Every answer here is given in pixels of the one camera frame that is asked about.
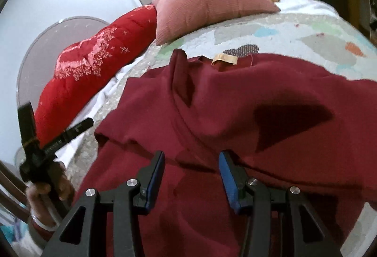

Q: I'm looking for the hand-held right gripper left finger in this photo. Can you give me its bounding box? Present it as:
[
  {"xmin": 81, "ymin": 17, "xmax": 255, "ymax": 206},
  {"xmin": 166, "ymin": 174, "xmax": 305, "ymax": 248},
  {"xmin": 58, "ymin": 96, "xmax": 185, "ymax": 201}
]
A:
[{"xmin": 41, "ymin": 151, "xmax": 165, "ymax": 257}]

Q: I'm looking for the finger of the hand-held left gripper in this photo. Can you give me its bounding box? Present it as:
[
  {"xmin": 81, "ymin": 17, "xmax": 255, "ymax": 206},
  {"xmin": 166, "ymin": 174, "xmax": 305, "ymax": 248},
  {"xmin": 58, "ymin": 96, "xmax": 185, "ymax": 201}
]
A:
[
  {"xmin": 39, "ymin": 118, "xmax": 95, "ymax": 158},
  {"xmin": 17, "ymin": 101, "xmax": 39, "ymax": 148}
]

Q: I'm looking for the white bangle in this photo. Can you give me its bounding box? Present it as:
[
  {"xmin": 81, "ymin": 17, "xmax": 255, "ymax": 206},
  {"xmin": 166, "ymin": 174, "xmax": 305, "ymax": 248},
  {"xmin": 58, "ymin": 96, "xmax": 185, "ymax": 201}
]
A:
[{"xmin": 29, "ymin": 210, "xmax": 59, "ymax": 229}]

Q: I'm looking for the person's left forearm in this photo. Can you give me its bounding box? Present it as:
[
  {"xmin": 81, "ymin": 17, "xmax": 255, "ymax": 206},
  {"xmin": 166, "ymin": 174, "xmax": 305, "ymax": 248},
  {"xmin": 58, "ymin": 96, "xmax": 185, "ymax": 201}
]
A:
[{"xmin": 25, "ymin": 210, "xmax": 64, "ymax": 249}]

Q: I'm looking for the person's left hand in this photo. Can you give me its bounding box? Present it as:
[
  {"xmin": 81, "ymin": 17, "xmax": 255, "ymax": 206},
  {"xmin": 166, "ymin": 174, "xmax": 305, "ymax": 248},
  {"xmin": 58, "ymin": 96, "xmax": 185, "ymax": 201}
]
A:
[{"xmin": 26, "ymin": 161, "xmax": 75, "ymax": 218}]

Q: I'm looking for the dark red garment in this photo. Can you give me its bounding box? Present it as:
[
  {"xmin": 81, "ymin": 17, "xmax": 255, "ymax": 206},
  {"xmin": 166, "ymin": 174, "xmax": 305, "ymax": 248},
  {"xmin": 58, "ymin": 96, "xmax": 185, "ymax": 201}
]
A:
[{"xmin": 72, "ymin": 49, "xmax": 377, "ymax": 257}]

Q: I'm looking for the dark wooden frame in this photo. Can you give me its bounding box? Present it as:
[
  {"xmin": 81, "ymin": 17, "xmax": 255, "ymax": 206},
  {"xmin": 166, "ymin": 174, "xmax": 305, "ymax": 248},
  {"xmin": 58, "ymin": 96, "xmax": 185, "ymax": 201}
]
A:
[{"xmin": 0, "ymin": 158, "xmax": 31, "ymax": 216}]

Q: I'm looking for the grey rounded headboard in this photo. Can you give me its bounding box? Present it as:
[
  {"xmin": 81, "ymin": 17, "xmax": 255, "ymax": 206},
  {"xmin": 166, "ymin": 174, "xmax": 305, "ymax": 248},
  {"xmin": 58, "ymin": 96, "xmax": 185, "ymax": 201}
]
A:
[{"xmin": 16, "ymin": 18, "xmax": 109, "ymax": 110}]

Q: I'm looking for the heart-patterned bedspread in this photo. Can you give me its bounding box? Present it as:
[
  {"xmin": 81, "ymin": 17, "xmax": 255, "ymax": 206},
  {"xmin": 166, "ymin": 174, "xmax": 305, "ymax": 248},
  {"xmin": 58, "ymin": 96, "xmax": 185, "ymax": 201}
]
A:
[{"xmin": 63, "ymin": 11, "xmax": 377, "ymax": 257}]

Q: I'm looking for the pink pillow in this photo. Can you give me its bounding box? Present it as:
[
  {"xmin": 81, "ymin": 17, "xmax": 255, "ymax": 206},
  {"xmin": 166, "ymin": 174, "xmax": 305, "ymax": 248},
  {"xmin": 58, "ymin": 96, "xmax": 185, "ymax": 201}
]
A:
[{"xmin": 152, "ymin": 0, "xmax": 281, "ymax": 46}]

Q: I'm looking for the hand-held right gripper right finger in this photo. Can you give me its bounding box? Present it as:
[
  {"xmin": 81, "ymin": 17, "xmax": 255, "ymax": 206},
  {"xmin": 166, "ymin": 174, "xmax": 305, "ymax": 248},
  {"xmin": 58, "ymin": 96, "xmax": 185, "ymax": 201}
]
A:
[{"xmin": 218, "ymin": 151, "xmax": 345, "ymax": 257}]

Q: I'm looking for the red floral quilt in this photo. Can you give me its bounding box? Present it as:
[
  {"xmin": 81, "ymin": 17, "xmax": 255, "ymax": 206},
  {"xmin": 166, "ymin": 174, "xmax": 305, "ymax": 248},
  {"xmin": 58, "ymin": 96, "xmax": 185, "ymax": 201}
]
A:
[{"xmin": 34, "ymin": 4, "xmax": 158, "ymax": 147}]

